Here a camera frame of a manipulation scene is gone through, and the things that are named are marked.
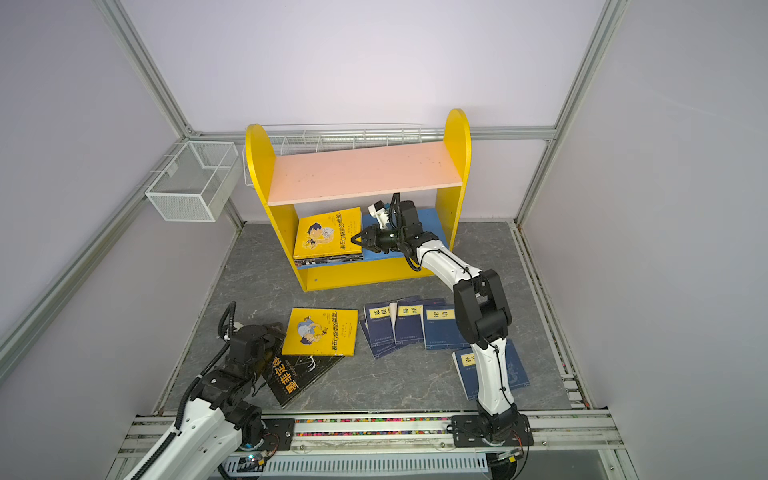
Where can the navy book front right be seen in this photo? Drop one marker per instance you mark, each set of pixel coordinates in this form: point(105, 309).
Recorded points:
point(464, 362)

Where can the navy book middle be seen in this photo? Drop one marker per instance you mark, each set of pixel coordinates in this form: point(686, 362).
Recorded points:
point(409, 312)

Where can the white vented cable duct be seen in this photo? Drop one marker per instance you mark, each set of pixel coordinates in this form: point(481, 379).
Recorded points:
point(356, 466)

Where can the purple old man book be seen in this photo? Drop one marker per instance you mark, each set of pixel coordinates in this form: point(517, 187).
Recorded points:
point(330, 262)

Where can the navy book leftmost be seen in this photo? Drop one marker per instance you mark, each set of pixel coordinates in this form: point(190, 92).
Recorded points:
point(378, 328)

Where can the white wire rack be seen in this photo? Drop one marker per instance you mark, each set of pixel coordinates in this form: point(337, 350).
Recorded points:
point(318, 138)

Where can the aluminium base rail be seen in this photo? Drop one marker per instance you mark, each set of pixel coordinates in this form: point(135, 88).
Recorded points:
point(430, 431)

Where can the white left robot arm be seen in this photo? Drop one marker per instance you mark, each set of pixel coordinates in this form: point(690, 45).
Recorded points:
point(214, 420)

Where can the white mesh basket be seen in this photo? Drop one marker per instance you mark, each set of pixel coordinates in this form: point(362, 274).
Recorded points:
point(197, 182)

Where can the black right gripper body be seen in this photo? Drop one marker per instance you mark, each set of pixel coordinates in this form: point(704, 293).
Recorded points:
point(391, 240)

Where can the navy book large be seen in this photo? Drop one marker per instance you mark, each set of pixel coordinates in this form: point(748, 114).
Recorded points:
point(440, 328)

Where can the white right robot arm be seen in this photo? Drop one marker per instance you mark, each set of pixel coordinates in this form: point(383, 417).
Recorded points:
point(481, 309)

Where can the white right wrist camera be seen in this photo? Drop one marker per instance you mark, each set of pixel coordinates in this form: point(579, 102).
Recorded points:
point(380, 212)

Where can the yellow pink blue bookshelf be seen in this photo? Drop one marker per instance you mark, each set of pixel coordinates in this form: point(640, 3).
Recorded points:
point(282, 182)

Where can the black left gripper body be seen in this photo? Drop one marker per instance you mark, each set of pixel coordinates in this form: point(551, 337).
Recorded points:
point(273, 341)

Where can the black book yellow title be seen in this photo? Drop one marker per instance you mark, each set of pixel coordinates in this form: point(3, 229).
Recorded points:
point(288, 376)

